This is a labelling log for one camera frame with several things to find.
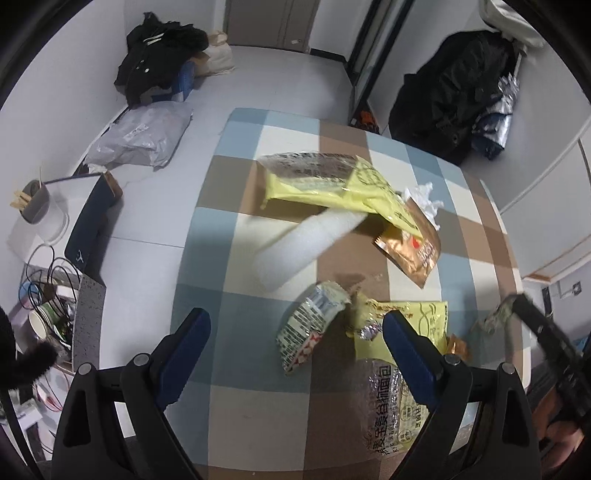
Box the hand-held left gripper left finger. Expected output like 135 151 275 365
55 307 213 480

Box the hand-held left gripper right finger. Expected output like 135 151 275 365
382 309 543 480

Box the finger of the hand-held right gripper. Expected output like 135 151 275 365
512 294 586 371

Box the yellow snack packet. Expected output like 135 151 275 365
353 295 450 356

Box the grey wrapper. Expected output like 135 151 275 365
470 298 520 335

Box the gold brown snack packet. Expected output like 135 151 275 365
373 198 443 289

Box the yellow printed packet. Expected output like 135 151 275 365
344 156 439 241

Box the yellow clear bread bag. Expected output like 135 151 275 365
256 151 370 215

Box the person's left forearm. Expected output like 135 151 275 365
0 307 58 393

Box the small orange wrapper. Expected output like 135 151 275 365
444 335 469 363

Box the small shiny candy wrapper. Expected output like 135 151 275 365
346 320 384 342

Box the clear printed bread bag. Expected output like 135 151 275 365
355 355 444 457

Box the checkered tablecloth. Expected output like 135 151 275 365
164 107 532 480

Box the grey speckled storage box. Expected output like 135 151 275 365
46 274 108 370

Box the white blue printed wrapper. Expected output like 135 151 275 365
276 281 352 376

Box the stack of paper cups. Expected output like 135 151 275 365
28 307 58 344

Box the crumpled white tissue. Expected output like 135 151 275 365
399 182 446 229

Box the white box with navy side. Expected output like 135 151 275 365
7 173 114 280

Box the grey chopstick holder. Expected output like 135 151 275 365
22 179 70 243

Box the silver folded umbrella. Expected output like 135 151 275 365
471 74 520 160

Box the grey plastic mailer bag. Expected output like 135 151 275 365
84 102 194 171

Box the bundle of wooden chopsticks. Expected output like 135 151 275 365
8 168 44 210

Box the orange black tool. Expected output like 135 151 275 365
351 111 379 134

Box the black backpack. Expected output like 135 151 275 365
388 30 525 166

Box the black framed glass door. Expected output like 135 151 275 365
346 0 416 121

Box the beige tote bag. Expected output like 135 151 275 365
198 30 235 77

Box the black jacket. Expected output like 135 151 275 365
115 13 211 106

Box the white fabric bag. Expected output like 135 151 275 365
478 0 546 49

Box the grey brown door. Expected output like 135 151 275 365
223 0 321 49

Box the black cable bundle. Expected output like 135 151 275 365
21 244 84 324

